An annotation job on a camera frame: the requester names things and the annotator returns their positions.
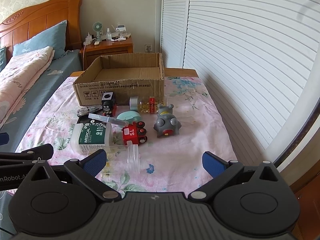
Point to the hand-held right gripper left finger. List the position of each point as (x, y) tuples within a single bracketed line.
[(96, 161)]

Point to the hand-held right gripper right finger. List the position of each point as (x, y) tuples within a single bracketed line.
[(212, 163)]

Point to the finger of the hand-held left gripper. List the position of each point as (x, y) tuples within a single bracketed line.
[(3, 139), (40, 151)]

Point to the green label cotton swab box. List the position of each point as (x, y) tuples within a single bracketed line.
[(92, 135)]

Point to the clear plastic cup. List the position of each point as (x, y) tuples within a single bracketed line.
[(133, 158)]

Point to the red toy train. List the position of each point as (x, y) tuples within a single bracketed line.
[(132, 135)]

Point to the black toy train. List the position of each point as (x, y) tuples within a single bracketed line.
[(108, 105)]

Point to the grey rubber toy figure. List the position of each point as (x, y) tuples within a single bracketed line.
[(165, 123)]

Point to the brown cardboard box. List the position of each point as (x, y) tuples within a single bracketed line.
[(120, 87)]

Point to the pink floral table cloth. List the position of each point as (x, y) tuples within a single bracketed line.
[(190, 120)]

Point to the clear correction tape dispenser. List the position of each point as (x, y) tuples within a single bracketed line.
[(87, 110)]

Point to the mint green round case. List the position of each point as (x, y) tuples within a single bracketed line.
[(130, 116)]

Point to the pink floral quilt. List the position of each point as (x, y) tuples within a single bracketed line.
[(22, 72)]

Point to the clear bottle of yellow capsules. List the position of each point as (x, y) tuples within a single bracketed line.
[(150, 105)]

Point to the blue pillow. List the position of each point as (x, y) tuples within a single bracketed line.
[(42, 40), (2, 58)]

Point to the blue bed sheet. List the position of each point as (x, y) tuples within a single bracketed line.
[(57, 65)]

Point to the brown wooden furniture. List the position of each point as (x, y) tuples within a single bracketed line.
[(307, 192)]

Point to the wide white louvred wardrobe door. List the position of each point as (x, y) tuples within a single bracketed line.
[(245, 55)]

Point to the wooden nightstand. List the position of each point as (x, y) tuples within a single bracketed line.
[(112, 48)]

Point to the white power strip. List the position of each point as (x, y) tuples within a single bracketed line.
[(89, 40)]

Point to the wooden bed headboard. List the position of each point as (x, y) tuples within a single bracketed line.
[(37, 20)]

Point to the clear spray bottle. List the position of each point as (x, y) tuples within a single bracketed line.
[(109, 35)]

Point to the white phone stand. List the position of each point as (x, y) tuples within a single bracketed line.
[(122, 31)]

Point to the small green desk fan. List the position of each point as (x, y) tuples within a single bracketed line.
[(97, 27)]

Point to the narrow white louvred wardrobe door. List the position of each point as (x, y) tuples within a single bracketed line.
[(175, 22)]

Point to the white wall outlet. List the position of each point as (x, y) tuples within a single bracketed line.
[(148, 48)]

